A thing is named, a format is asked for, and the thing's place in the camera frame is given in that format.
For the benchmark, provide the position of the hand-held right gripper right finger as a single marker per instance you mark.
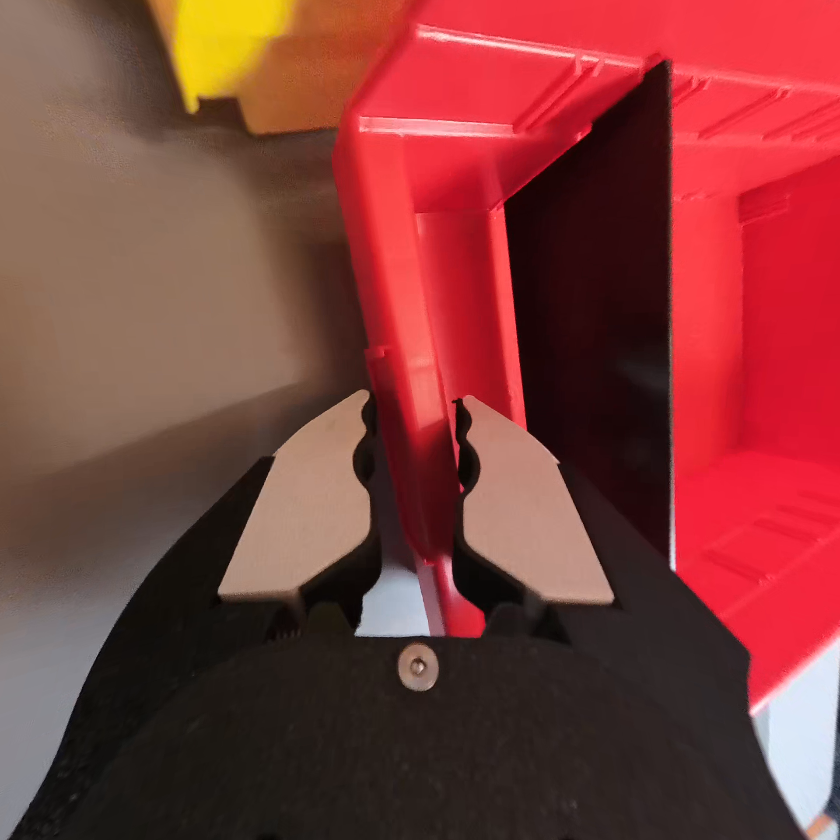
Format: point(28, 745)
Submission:
point(525, 525)

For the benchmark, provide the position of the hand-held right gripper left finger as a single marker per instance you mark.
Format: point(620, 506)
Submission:
point(302, 518)

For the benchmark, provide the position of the red plastic bin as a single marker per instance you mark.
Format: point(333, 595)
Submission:
point(722, 328)

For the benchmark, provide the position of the yellow plastic bin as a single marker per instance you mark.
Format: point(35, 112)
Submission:
point(229, 52)

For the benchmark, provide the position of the black bin divider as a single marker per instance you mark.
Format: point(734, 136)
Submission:
point(590, 328)

